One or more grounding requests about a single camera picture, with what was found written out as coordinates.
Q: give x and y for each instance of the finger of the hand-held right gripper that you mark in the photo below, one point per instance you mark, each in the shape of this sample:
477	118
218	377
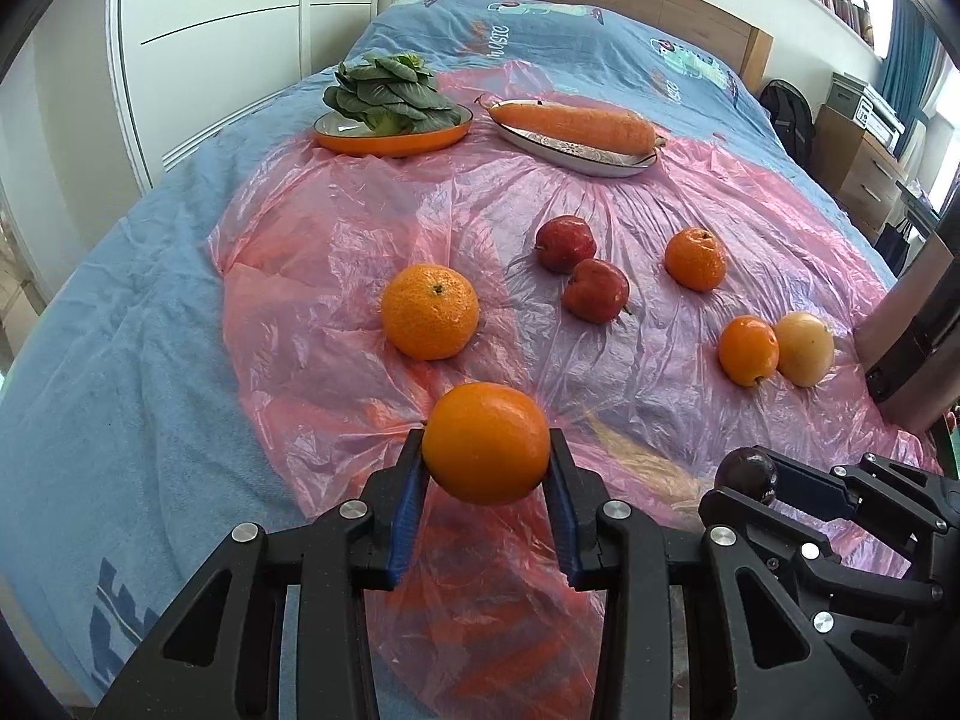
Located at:
847	562
817	491

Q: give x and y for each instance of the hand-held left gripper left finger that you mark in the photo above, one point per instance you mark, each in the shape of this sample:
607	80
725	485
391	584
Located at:
405	517

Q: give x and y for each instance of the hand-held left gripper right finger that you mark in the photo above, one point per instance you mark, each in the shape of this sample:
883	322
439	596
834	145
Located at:
566	532

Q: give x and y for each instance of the dark purple plum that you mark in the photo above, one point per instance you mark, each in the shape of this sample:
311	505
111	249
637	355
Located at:
744	471

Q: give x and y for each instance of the smooth round orange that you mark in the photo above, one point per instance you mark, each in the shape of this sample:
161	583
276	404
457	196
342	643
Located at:
486	442

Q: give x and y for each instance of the yellowish citrus fruit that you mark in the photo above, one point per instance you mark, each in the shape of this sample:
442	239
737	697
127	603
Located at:
808	349

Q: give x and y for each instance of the small smooth orange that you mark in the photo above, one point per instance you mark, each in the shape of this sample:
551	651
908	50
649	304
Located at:
746	351

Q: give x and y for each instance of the large bumpy mandarin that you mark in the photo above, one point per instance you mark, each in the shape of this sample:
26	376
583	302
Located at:
430	311

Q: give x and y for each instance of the red apple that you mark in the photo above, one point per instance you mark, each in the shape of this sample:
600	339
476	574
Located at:
596	291
564	242

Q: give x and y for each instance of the dark tote bag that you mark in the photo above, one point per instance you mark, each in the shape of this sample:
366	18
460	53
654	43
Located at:
896	247

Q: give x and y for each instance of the small bumpy mandarin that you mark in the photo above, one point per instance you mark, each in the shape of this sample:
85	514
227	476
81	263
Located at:
696	260

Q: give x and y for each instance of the desk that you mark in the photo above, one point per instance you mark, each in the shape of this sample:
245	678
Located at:
919	201

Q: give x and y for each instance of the blue printed bed blanket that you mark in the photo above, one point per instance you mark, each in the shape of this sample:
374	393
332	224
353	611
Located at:
150	315

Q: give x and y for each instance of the wooden dresser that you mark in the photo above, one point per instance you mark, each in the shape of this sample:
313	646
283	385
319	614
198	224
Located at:
855	165

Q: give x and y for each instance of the pink plastic sheet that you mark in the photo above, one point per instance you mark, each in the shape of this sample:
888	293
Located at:
480	195

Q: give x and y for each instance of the oval patterned plate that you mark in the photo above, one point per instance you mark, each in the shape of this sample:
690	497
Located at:
585	163

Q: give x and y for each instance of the black backpack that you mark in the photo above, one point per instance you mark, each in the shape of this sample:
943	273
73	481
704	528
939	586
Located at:
787	120

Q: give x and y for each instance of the orange round plate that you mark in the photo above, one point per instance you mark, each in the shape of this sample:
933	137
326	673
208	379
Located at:
420	144

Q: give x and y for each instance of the white printer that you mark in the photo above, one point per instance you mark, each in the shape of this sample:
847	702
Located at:
862	109

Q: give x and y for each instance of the large carrot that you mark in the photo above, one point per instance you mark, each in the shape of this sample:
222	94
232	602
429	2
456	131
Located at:
570	124

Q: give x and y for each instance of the green bok choy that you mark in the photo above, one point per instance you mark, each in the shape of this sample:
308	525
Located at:
386	94

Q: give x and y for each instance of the teal curtain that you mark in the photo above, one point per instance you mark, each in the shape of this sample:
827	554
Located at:
911	60

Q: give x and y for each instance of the white wardrobe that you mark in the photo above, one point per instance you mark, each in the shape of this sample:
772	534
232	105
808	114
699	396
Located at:
240	52

